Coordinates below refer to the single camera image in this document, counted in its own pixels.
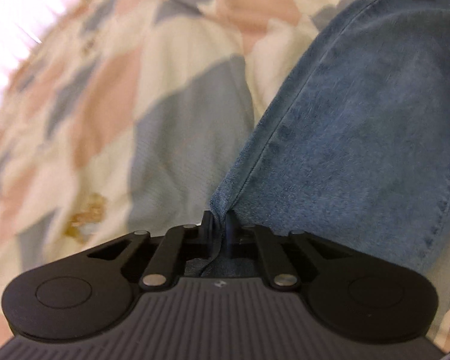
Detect checkered quilt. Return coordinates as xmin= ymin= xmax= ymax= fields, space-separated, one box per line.
xmin=0 ymin=0 xmax=450 ymax=349

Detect blue jeans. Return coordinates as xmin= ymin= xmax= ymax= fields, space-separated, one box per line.
xmin=185 ymin=0 xmax=450 ymax=293

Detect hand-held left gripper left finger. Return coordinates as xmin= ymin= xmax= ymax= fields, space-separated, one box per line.
xmin=86 ymin=212 xmax=214 ymax=290

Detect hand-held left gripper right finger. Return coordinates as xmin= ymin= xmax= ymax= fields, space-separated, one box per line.
xmin=227 ymin=214 xmax=357 ymax=290

